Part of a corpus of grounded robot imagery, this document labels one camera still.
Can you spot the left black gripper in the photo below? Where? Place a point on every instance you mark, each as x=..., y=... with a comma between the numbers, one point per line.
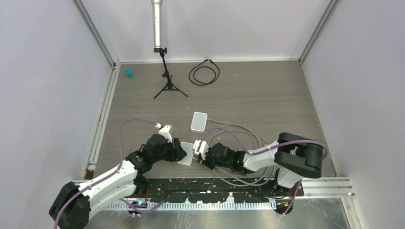
x=176, y=153

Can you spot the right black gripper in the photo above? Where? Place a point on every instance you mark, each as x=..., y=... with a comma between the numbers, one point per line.
x=206, y=161

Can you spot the white network switch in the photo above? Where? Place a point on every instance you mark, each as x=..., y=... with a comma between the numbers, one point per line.
x=198, y=123
x=188, y=148

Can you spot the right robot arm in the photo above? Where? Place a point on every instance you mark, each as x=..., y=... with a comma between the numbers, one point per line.
x=298, y=158

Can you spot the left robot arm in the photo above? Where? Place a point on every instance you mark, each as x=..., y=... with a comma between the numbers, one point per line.
x=76, y=205

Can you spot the black tripod stand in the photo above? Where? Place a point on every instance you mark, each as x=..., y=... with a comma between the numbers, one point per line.
x=169, y=86

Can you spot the teal small block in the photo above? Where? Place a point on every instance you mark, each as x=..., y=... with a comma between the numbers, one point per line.
x=128, y=73

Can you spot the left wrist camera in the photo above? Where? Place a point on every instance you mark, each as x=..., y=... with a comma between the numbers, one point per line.
x=165, y=131

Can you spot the white slotted cable duct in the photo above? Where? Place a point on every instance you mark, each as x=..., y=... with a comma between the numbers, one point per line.
x=227, y=205

